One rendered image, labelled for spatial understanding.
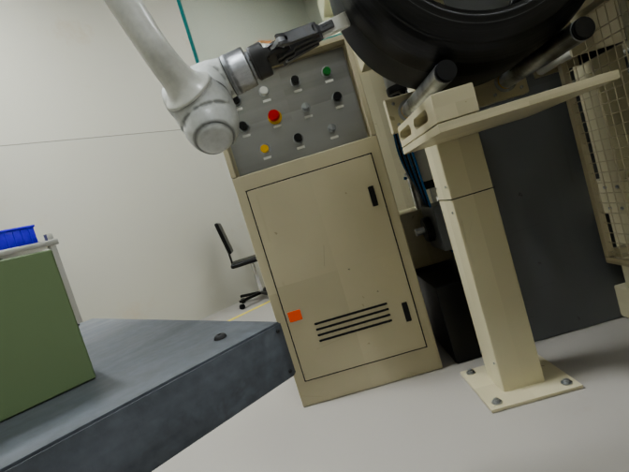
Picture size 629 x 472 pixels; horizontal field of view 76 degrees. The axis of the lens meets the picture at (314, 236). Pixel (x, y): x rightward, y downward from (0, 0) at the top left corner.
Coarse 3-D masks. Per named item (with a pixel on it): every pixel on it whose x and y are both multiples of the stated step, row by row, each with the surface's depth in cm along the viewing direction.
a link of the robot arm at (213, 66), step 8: (200, 64) 88; (208, 64) 88; (216, 64) 88; (208, 72) 86; (216, 72) 87; (224, 72) 88; (216, 80) 85; (224, 80) 87; (232, 88) 90; (232, 96) 92
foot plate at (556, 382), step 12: (540, 360) 135; (468, 372) 140; (480, 372) 139; (552, 372) 126; (480, 384) 132; (492, 384) 129; (540, 384) 122; (552, 384) 120; (564, 384) 118; (576, 384) 117; (480, 396) 125; (492, 396) 123; (504, 396) 121; (516, 396) 120; (528, 396) 118; (540, 396) 116; (492, 408) 117; (504, 408) 117
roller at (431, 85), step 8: (440, 64) 80; (448, 64) 80; (432, 72) 82; (440, 72) 80; (448, 72) 80; (456, 72) 81; (424, 80) 89; (432, 80) 83; (440, 80) 81; (448, 80) 81; (424, 88) 90; (432, 88) 86; (440, 88) 85; (416, 96) 97; (424, 96) 93; (408, 104) 105; (416, 104) 101; (408, 112) 110
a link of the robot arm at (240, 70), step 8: (240, 48) 89; (224, 56) 88; (232, 56) 88; (240, 56) 87; (248, 56) 89; (224, 64) 88; (232, 64) 87; (240, 64) 87; (248, 64) 88; (232, 72) 88; (240, 72) 88; (248, 72) 88; (232, 80) 88; (240, 80) 89; (248, 80) 89; (240, 88) 90; (248, 88) 92
